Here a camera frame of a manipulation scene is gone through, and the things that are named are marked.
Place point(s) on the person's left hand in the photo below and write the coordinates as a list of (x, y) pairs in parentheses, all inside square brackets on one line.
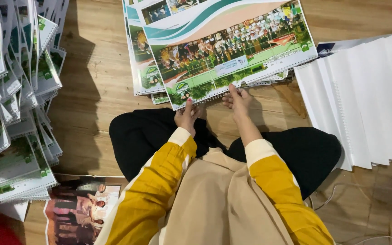
[(184, 118)]

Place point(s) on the person's right hand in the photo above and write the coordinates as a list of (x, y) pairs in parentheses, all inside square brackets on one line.
[(241, 103)]

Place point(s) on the spiral-bound group photo calendar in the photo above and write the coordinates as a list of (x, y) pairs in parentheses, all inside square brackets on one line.
[(223, 47)]

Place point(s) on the stack of printed calendar sheets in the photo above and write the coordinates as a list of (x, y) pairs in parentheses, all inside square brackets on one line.
[(141, 61)]

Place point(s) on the person's black trouser legs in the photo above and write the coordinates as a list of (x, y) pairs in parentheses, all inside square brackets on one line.
[(305, 153)]

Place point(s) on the person's beige tunic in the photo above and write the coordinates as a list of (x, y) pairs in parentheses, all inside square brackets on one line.
[(213, 204)]

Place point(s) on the fanned stack of white sheets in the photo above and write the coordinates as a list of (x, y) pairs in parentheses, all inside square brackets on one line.
[(362, 102)]

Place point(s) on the printed people poster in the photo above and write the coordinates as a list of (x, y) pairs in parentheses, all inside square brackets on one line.
[(77, 211)]

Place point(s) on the tall pile of bound calendars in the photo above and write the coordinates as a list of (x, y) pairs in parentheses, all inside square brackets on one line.
[(12, 102)]

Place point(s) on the plain white paper sheet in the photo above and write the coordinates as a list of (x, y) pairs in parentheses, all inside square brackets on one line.
[(14, 210)]

